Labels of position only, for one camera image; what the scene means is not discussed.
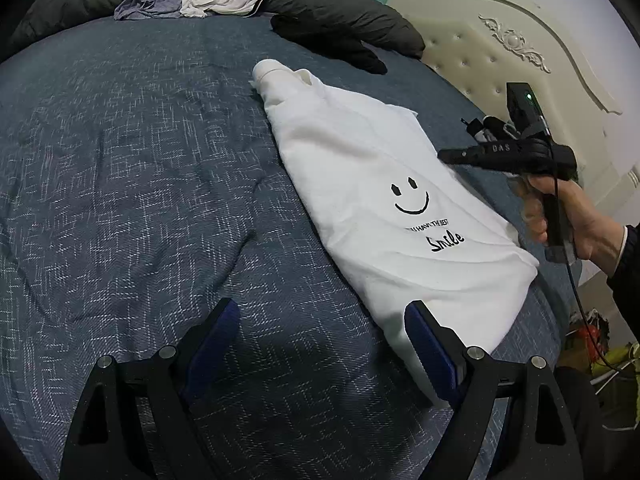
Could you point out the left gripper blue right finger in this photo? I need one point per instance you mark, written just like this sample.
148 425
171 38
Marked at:
440 352

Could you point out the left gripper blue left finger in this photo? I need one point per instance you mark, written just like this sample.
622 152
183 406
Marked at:
204 347

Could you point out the white long sleeve shirt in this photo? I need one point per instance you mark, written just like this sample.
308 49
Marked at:
398 223

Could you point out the dark sleeve right forearm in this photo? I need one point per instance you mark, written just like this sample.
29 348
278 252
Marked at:
625 282

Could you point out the stack of folded grey clothes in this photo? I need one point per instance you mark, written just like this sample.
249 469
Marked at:
490 129

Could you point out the cream tufted headboard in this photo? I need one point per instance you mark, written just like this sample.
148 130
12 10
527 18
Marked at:
577 55

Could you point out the dark blue patterned bedspread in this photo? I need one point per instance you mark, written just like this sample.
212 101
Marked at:
140 184

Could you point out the black garment on bed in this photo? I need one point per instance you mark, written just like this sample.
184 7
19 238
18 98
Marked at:
350 51

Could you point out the purple grey crumpled garment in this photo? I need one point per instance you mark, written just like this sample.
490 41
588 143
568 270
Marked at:
136 10

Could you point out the dark grey rolled duvet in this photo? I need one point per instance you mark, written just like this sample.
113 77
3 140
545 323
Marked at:
24 22

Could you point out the black camera box green light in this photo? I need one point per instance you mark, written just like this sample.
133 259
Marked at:
524 110

